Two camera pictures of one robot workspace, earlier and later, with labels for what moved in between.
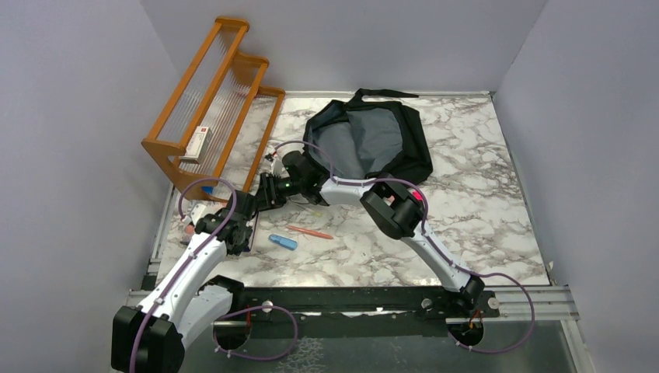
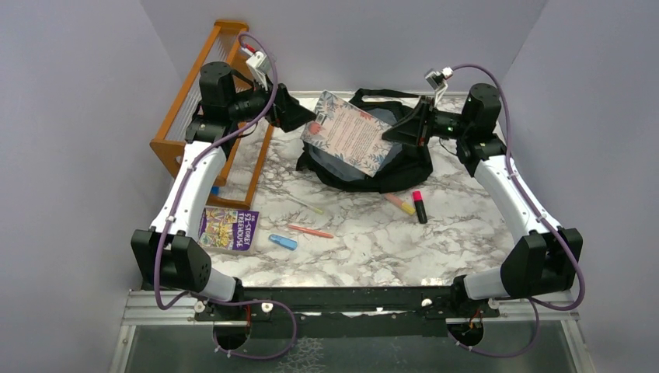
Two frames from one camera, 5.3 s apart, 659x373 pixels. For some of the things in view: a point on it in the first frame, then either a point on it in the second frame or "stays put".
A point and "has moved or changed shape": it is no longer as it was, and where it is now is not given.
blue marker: x=283 y=242 stays put
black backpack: x=366 y=137 has moved or changed shape
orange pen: x=309 y=232 stays put
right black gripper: x=268 y=198 → x=406 y=130
